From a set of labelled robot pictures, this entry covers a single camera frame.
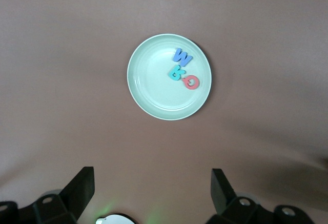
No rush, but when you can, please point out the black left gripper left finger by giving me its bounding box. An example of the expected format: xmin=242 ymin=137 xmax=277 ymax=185
xmin=0 ymin=167 xmax=95 ymax=224

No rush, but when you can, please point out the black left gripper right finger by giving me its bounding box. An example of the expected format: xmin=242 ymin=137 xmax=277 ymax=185
xmin=204 ymin=168 xmax=315 ymax=224

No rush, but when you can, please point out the red foam letter Q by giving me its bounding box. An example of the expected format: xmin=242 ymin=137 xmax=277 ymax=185
xmin=182 ymin=74 xmax=200 ymax=91

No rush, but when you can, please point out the teal foam letter R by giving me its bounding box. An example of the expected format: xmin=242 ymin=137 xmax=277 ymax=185
xmin=168 ymin=66 xmax=187 ymax=82

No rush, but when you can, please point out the blue foam letter W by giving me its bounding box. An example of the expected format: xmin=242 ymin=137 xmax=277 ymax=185
xmin=172 ymin=48 xmax=193 ymax=67

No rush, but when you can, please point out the light green round plate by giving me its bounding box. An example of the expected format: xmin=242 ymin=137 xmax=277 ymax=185
xmin=127 ymin=33 xmax=213 ymax=120

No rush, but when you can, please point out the brown table cover sheet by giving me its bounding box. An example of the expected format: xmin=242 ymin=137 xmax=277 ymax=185
xmin=0 ymin=0 xmax=328 ymax=224

